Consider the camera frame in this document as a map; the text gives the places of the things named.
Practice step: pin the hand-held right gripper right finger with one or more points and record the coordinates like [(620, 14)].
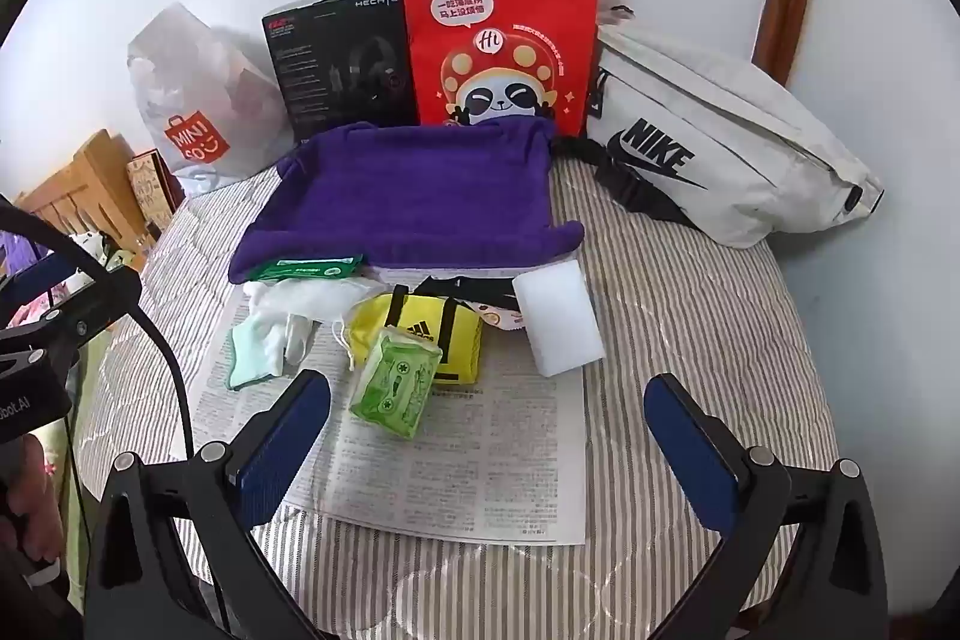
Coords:
[(690, 452)]

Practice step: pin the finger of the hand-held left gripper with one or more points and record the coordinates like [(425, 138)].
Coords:
[(45, 276)]

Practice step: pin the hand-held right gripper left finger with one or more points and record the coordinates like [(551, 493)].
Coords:
[(281, 437)]

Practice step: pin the green tissue pack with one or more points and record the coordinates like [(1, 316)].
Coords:
[(394, 385)]

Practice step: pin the green wipes packet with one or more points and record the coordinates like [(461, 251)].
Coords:
[(307, 269)]

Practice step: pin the white sponge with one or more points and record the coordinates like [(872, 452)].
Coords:
[(559, 317)]

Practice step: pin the yellow pouch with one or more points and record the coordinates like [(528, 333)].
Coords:
[(450, 325)]

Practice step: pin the fruit print packet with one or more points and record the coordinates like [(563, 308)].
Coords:
[(504, 316)]

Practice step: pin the person's left forearm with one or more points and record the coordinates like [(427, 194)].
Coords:
[(37, 614)]

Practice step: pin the person's left hand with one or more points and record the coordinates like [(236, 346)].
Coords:
[(30, 497)]

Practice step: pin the newspaper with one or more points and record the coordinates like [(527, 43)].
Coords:
[(465, 460)]

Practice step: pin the white plastic shopping bag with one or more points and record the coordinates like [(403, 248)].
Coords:
[(187, 85)]

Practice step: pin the purple towel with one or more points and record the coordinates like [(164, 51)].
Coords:
[(412, 197)]

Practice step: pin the black headset box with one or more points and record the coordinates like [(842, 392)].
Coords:
[(322, 70)]

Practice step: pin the white waist bag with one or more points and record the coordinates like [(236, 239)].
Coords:
[(750, 108)]

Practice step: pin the red paper bag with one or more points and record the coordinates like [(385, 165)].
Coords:
[(510, 10)]

